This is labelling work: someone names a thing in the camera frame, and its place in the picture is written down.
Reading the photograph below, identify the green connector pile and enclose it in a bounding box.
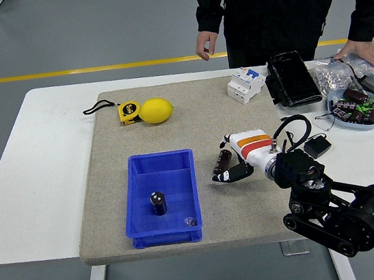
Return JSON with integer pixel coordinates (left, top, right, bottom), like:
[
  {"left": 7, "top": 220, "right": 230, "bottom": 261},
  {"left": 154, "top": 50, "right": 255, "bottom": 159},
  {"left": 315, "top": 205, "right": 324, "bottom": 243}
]
[{"left": 356, "top": 96, "right": 374, "bottom": 115}]

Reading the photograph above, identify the thin black cord loop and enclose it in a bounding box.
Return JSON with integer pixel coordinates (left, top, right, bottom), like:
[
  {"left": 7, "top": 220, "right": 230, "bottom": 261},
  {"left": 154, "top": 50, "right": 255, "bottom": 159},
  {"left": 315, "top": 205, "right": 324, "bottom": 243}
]
[{"left": 310, "top": 112, "right": 337, "bottom": 133}]

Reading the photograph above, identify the clear bag of washers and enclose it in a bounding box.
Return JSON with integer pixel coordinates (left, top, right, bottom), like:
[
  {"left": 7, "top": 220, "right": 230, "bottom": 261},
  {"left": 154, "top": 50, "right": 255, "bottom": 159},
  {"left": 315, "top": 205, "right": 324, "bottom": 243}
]
[{"left": 310, "top": 54, "right": 357, "bottom": 96}]

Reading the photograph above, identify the black rectangular case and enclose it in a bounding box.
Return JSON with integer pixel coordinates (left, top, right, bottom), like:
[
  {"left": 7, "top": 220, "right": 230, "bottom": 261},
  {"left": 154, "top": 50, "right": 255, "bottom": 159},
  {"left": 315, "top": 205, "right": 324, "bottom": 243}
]
[{"left": 261, "top": 47, "right": 323, "bottom": 111}]

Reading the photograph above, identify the light blue bowl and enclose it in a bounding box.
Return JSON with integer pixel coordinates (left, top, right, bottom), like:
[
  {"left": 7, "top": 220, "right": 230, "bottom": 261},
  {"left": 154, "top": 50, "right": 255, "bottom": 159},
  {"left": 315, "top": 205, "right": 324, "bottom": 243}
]
[{"left": 325, "top": 83, "right": 374, "bottom": 136}]

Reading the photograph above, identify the grey-brown mat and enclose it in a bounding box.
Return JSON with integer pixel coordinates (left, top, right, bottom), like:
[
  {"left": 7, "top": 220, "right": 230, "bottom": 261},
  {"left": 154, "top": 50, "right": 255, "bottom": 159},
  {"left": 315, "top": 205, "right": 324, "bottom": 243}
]
[{"left": 59, "top": 65, "right": 325, "bottom": 268}]

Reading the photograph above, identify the small black charger block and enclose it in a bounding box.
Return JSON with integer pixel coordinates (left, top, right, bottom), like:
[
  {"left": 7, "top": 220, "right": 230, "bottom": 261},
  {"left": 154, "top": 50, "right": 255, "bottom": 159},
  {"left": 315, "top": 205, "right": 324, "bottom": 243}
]
[{"left": 302, "top": 132, "right": 334, "bottom": 161}]

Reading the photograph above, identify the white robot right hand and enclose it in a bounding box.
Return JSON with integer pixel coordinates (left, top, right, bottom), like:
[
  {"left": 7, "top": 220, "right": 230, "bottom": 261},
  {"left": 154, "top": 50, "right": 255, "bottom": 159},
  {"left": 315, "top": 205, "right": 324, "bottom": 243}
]
[{"left": 206, "top": 127, "right": 279, "bottom": 185}]

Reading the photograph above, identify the metal table bracket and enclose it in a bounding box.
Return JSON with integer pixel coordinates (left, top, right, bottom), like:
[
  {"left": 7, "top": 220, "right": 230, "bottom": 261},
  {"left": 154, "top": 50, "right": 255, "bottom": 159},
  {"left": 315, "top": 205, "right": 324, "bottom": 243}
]
[{"left": 279, "top": 238, "right": 311, "bottom": 257}]

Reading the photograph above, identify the blue plastic box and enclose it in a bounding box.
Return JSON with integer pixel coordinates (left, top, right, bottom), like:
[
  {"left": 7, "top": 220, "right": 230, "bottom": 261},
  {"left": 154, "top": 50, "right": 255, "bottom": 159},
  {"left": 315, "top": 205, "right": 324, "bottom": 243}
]
[{"left": 116, "top": 147, "right": 206, "bottom": 251}]

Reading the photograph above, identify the clear plastic bag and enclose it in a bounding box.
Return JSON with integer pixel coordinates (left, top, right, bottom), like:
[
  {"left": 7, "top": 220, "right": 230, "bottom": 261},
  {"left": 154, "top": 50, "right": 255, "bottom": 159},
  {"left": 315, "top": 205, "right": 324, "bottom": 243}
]
[{"left": 336, "top": 48, "right": 374, "bottom": 92}]

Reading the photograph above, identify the person's right hand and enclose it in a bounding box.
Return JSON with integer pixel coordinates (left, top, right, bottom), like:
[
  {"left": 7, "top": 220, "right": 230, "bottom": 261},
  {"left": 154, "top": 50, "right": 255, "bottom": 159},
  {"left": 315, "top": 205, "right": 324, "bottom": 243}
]
[{"left": 193, "top": 29, "right": 221, "bottom": 63}]

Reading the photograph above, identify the person's left hand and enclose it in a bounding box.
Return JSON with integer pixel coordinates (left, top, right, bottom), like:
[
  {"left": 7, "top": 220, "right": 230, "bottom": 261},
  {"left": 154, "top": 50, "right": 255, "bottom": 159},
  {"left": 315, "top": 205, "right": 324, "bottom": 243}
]
[{"left": 332, "top": 36, "right": 374, "bottom": 77}]

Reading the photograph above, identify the person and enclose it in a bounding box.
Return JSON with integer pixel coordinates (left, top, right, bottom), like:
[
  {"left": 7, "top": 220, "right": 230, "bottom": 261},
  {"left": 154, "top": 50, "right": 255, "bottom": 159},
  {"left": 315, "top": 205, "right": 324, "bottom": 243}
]
[{"left": 193, "top": 0, "right": 374, "bottom": 75}]

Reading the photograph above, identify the yellow lemon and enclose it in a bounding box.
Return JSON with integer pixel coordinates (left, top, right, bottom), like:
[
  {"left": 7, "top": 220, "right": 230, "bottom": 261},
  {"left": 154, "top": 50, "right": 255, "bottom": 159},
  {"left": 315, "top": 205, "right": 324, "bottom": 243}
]
[{"left": 136, "top": 95, "right": 176, "bottom": 127}]

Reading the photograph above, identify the short dark brown battery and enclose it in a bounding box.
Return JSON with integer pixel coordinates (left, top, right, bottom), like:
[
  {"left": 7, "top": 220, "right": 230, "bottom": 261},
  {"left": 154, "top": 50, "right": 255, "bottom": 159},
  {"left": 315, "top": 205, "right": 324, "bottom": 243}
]
[{"left": 148, "top": 189, "right": 169, "bottom": 218}]

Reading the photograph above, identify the white circuit breaker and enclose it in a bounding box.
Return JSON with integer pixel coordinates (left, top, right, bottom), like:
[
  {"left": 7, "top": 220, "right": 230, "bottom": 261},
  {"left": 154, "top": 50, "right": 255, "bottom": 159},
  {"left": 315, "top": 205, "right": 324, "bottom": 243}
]
[{"left": 224, "top": 64, "right": 269, "bottom": 107}]

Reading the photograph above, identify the long dark brown battery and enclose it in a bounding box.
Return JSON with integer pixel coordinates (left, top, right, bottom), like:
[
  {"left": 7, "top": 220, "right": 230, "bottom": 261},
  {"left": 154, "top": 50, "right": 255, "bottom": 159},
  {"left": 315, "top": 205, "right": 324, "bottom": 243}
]
[{"left": 210, "top": 147, "right": 235, "bottom": 176}]

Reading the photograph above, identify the yellow tape measure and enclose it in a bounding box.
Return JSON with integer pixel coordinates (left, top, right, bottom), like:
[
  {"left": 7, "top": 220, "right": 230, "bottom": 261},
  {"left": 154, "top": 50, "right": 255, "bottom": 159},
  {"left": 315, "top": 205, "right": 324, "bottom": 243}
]
[{"left": 81, "top": 96, "right": 144, "bottom": 131}]

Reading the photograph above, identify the black power adapter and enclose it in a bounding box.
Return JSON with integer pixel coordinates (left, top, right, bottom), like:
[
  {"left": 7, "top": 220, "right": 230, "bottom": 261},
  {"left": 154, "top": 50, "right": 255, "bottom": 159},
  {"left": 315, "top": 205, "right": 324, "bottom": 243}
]
[{"left": 359, "top": 73, "right": 374, "bottom": 99}]

